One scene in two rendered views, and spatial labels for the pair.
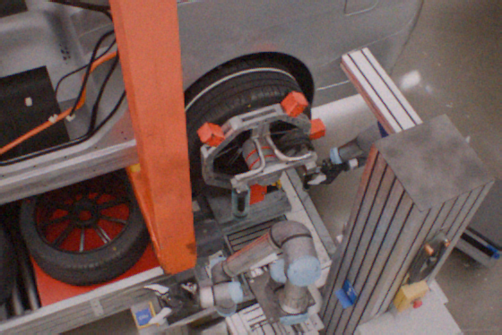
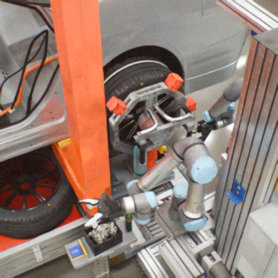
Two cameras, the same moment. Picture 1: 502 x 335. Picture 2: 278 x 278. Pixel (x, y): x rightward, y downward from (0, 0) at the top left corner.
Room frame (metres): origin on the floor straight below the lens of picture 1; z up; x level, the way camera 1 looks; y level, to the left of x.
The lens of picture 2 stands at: (-0.27, 0.14, 2.98)
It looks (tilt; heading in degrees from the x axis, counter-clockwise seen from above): 46 degrees down; 359
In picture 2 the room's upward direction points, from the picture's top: straight up
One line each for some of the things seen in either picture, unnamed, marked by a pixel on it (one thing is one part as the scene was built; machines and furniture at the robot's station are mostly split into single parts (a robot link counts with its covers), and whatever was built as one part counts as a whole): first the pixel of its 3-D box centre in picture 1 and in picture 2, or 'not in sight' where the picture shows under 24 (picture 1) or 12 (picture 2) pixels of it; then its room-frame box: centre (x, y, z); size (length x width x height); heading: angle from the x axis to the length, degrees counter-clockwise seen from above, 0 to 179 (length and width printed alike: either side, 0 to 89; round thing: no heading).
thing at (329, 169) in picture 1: (334, 167); (206, 126); (1.82, -0.37, 0.86); 0.12 x 0.08 x 0.09; 116
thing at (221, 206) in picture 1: (240, 179); (136, 156); (2.04, 0.09, 0.32); 0.40 x 0.30 x 0.28; 116
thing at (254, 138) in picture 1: (247, 153); (144, 117); (1.74, 0.04, 1.03); 0.19 x 0.18 x 0.11; 26
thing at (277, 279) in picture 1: (284, 277); (183, 196); (1.17, -0.15, 0.98); 0.13 x 0.12 x 0.14; 15
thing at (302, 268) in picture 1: (296, 284); (195, 191); (1.05, -0.18, 1.19); 0.15 x 0.12 x 0.55; 15
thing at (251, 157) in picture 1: (262, 160); (153, 127); (1.83, -0.02, 0.85); 0.21 x 0.14 x 0.14; 26
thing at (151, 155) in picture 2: (250, 183); (144, 153); (1.92, 0.03, 0.48); 0.16 x 0.12 x 0.17; 26
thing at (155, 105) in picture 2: (288, 141); (172, 107); (1.82, -0.13, 1.03); 0.19 x 0.18 x 0.11; 26
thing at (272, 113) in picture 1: (255, 149); (148, 120); (1.89, 0.01, 0.85); 0.54 x 0.07 x 0.54; 116
